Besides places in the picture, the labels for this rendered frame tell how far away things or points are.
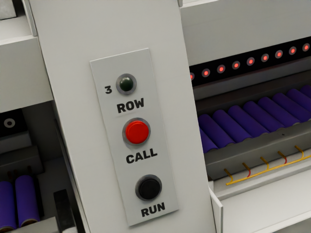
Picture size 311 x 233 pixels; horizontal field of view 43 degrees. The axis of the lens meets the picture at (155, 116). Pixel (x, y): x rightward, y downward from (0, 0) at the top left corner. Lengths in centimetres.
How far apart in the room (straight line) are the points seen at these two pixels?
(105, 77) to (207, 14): 8
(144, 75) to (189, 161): 7
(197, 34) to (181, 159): 9
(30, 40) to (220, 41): 13
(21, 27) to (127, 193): 13
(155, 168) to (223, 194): 11
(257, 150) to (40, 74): 23
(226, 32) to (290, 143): 17
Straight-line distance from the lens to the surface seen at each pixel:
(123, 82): 26
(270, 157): 42
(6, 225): 37
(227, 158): 38
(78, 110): 26
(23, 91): 27
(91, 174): 27
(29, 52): 26
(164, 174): 29
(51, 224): 35
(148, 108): 27
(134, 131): 26
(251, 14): 30
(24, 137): 44
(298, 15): 33
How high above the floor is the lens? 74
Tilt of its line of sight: 16 degrees down
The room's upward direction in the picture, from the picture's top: 11 degrees counter-clockwise
